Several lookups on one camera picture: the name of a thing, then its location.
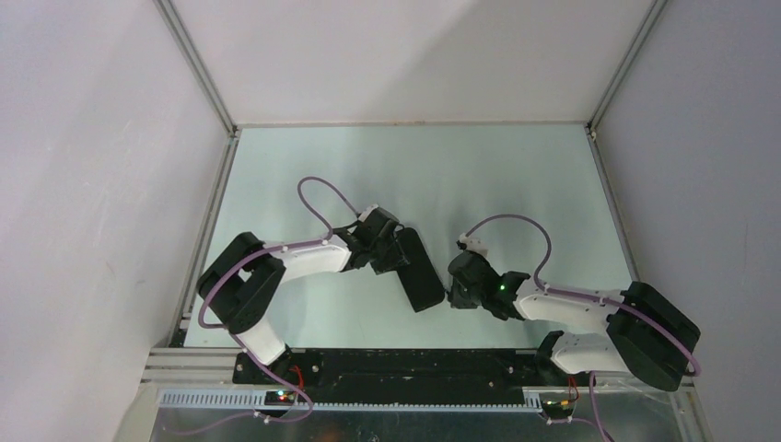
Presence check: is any black zip tool case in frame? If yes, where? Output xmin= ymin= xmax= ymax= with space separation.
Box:
xmin=396 ymin=227 xmax=446 ymax=313

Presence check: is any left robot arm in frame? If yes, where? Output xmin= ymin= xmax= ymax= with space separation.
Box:
xmin=197 ymin=205 xmax=412 ymax=384

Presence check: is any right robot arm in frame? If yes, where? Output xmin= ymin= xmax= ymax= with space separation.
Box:
xmin=448 ymin=250 xmax=701 ymax=391

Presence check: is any right controller board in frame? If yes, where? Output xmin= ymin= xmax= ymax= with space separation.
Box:
xmin=541 ymin=400 xmax=577 ymax=414

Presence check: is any controller board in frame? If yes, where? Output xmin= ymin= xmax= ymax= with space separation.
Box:
xmin=263 ymin=390 xmax=298 ymax=407
xmin=541 ymin=400 xmax=577 ymax=414

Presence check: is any left controller board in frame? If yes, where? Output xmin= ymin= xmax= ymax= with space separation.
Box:
xmin=263 ymin=390 xmax=298 ymax=407

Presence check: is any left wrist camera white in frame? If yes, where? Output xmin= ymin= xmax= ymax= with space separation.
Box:
xmin=357 ymin=204 xmax=379 ymax=222

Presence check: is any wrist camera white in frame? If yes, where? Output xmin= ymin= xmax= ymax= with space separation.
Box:
xmin=357 ymin=204 xmax=379 ymax=222
xmin=457 ymin=234 xmax=488 ymax=258

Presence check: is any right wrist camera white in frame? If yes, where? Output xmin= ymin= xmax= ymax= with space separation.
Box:
xmin=457 ymin=234 xmax=488 ymax=258

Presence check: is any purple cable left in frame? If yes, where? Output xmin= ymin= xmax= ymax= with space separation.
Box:
xmin=197 ymin=177 xmax=361 ymax=422

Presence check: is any purple cable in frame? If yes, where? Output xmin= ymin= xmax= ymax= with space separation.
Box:
xmin=463 ymin=214 xmax=703 ymax=442
xmin=197 ymin=177 xmax=361 ymax=422

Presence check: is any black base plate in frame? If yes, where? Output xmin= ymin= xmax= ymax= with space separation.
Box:
xmin=232 ymin=348 xmax=589 ymax=406

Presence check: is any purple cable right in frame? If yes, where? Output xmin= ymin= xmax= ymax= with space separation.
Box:
xmin=463 ymin=214 xmax=703 ymax=442

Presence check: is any aluminium front rail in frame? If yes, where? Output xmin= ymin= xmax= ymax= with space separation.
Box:
xmin=140 ymin=350 xmax=697 ymax=416

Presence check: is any aluminium corner frame post left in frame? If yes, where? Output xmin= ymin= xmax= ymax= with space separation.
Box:
xmin=153 ymin=0 xmax=238 ymax=137

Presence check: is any aluminium corner frame post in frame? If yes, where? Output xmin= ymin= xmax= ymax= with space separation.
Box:
xmin=153 ymin=0 xmax=238 ymax=137
xmin=586 ymin=0 xmax=669 ymax=141

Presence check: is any aluminium corner frame post right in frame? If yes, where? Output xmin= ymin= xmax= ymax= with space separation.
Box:
xmin=586 ymin=0 xmax=669 ymax=141

